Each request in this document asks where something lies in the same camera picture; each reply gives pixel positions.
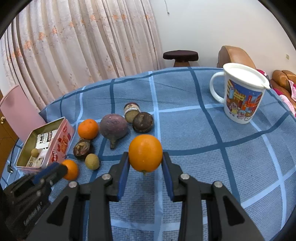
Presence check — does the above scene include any dark brown round fruit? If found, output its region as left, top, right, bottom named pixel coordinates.
left=132, top=112, right=154, bottom=133

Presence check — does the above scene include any cut sugarcane piece far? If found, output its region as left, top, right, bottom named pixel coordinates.
left=124, top=102, right=140, bottom=123

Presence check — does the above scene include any white cartoon mug with lid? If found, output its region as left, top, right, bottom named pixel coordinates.
left=209, top=63, right=270, bottom=124

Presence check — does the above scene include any green-brown longan fruit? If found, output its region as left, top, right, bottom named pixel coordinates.
left=85, top=154, right=100, bottom=170

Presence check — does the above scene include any floral pink curtain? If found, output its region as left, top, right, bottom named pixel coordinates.
left=1, top=0, right=164, bottom=110

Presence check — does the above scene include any dark round wooden stool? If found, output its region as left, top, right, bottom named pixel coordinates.
left=163, top=50, right=199, bottom=67

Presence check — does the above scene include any wooden door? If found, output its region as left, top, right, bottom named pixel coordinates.
left=0, top=90, right=19, bottom=176

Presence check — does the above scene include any brown leather sofa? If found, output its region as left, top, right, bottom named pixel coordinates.
left=270, top=70, right=295, bottom=109

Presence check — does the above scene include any orange mandarin on cloth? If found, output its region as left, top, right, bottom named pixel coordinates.
left=77, top=119, right=99, bottom=140

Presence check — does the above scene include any dark mangosteen with calyx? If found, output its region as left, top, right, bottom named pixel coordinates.
left=73, top=138, right=94, bottom=161

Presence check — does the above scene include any pink metal tin box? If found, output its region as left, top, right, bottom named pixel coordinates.
left=16, top=117, right=74, bottom=173

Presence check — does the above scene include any printed paper in tin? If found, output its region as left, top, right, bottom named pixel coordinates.
left=26, top=130, right=58, bottom=168

